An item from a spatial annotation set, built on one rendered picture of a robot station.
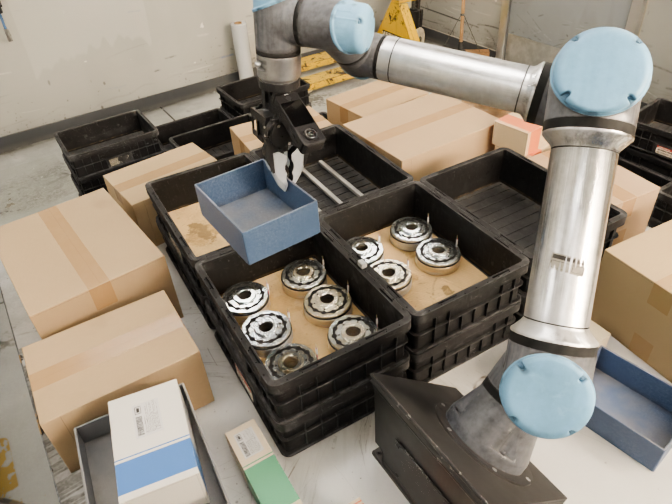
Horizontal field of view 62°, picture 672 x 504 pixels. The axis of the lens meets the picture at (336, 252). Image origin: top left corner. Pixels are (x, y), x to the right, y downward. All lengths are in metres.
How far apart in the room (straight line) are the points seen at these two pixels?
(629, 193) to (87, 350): 1.34
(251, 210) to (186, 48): 3.44
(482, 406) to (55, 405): 0.76
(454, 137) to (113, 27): 3.03
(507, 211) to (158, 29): 3.32
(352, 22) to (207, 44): 3.68
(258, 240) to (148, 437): 0.37
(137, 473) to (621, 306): 1.02
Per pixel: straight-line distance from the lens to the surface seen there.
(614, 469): 1.22
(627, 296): 1.36
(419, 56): 0.98
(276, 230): 0.97
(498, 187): 1.63
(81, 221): 1.55
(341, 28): 0.90
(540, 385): 0.78
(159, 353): 1.17
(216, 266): 1.26
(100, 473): 1.12
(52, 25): 4.23
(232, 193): 1.14
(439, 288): 1.27
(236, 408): 1.25
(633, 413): 1.30
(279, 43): 0.95
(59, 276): 1.39
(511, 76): 0.96
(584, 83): 0.79
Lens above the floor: 1.68
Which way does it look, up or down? 38 degrees down
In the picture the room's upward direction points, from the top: 4 degrees counter-clockwise
